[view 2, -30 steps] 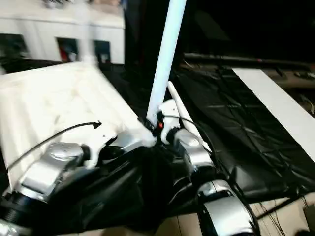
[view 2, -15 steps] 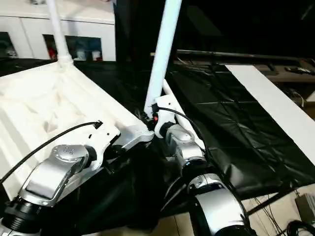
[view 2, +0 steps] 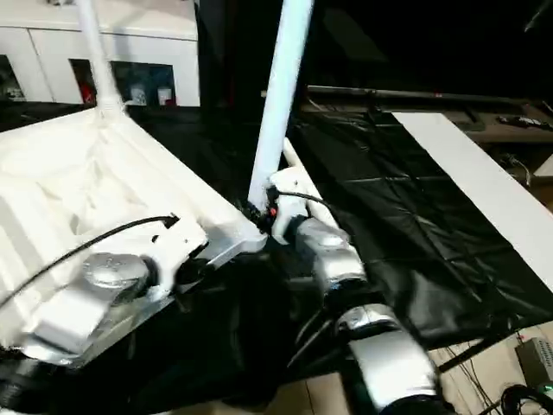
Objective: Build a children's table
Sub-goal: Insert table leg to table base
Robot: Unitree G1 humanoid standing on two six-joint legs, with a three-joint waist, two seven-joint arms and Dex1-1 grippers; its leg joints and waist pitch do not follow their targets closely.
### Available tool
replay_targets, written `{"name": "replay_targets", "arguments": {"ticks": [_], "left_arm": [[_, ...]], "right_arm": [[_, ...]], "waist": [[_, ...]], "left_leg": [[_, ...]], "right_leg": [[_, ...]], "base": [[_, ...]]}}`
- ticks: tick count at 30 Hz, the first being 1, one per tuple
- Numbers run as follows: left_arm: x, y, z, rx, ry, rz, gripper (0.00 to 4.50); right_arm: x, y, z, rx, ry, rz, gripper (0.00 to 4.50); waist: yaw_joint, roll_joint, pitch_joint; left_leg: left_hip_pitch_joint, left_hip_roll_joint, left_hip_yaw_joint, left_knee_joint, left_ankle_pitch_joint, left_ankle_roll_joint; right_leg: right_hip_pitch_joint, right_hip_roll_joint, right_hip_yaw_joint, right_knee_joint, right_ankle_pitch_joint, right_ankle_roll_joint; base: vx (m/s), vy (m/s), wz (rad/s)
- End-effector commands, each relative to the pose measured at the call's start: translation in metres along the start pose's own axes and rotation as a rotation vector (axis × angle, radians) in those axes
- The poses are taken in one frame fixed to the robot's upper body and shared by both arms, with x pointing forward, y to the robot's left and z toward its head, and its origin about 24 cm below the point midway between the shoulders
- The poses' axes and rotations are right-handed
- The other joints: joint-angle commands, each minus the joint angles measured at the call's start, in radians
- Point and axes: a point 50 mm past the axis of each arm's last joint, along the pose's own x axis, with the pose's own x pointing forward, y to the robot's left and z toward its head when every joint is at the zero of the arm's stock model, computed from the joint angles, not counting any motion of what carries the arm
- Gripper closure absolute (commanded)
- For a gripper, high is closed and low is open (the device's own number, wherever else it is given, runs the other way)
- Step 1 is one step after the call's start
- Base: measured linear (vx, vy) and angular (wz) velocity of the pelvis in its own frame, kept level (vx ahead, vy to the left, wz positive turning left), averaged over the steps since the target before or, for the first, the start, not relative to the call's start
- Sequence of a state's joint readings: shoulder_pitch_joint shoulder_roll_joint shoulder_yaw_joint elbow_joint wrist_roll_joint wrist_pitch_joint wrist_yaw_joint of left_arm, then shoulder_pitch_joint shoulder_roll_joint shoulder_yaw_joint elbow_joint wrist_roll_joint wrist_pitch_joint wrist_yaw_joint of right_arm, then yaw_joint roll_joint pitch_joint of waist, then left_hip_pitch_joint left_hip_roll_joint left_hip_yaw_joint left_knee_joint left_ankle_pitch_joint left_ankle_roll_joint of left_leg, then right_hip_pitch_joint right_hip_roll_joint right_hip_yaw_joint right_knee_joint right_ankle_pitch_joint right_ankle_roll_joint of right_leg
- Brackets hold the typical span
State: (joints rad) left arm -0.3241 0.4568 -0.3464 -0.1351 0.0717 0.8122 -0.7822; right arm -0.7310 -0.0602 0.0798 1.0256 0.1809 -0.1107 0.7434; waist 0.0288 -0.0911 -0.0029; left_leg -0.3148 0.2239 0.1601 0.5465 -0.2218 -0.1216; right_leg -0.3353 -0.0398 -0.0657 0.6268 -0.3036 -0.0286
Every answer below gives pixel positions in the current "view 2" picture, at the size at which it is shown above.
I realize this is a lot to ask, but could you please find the white plastic table leg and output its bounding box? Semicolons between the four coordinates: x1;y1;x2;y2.
247;0;315;214
283;137;339;233
76;0;125;117

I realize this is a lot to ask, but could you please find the white plastic table top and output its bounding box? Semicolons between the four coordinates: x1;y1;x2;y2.
0;105;270;368

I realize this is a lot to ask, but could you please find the black work mat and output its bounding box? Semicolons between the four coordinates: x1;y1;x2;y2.
0;101;553;412

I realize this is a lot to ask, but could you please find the black case with yellow label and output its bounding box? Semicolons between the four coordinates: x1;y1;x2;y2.
196;0;312;114

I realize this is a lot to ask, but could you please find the black metal rod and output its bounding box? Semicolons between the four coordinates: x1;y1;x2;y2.
305;85;535;105

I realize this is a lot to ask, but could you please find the white cabinet with glass doors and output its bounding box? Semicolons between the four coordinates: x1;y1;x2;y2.
0;0;202;107

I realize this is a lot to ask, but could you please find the white flat board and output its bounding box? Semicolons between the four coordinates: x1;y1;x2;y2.
390;111;553;304

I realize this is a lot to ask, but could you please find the black metal table strut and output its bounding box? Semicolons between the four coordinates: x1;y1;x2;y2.
436;331;522;374

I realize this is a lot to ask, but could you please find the grey power box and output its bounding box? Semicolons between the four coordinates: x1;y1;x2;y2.
515;336;553;386

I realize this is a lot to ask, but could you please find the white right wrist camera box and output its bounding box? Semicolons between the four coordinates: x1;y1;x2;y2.
268;168;311;244

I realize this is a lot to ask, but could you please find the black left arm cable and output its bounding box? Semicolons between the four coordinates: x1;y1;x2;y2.
0;213;181;304

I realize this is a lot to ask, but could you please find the black cable coil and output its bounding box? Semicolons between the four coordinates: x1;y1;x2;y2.
499;383;553;415

